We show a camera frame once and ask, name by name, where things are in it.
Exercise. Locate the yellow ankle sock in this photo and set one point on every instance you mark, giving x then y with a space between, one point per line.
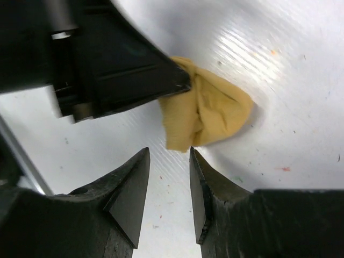
213 110

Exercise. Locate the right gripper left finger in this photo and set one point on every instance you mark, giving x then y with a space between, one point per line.
100 219

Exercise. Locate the aluminium frame rail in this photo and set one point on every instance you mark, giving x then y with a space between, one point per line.
17 169

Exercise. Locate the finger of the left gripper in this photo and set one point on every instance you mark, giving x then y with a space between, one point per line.
97 63

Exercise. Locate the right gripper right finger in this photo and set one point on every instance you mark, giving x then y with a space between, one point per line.
230 221

